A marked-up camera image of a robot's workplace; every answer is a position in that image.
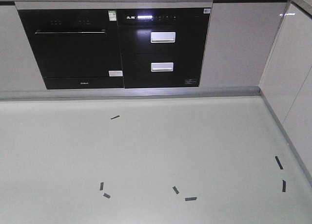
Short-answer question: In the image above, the lower silver drawer handle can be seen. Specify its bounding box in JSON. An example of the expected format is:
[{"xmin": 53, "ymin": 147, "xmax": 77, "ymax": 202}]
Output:
[{"xmin": 151, "ymin": 62, "xmax": 174, "ymax": 72}]

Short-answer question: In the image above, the grey cabinet door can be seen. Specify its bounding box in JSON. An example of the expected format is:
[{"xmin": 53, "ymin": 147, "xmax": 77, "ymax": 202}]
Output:
[{"xmin": 200, "ymin": 1, "xmax": 287, "ymax": 88}]

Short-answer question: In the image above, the silver drawer handle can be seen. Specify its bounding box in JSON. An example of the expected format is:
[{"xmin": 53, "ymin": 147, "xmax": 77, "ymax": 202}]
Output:
[
  {"xmin": 150, "ymin": 32, "xmax": 176, "ymax": 43},
  {"xmin": 151, "ymin": 62, "xmax": 174, "ymax": 72}
]

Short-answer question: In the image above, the black disinfection cabinet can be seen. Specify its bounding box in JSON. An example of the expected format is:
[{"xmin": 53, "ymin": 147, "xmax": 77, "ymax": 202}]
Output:
[{"xmin": 117, "ymin": 7, "xmax": 211, "ymax": 88}]

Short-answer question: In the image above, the upper silver drawer handle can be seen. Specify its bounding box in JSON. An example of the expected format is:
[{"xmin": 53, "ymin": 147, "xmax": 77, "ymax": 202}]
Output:
[{"xmin": 150, "ymin": 32, "xmax": 176, "ymax": 43}]

